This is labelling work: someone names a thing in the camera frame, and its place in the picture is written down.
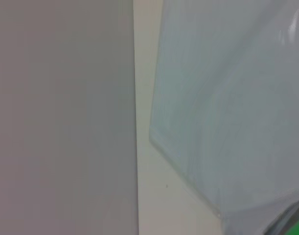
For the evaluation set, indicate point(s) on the translucent green-zip document bag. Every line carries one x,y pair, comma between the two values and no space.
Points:
225,98

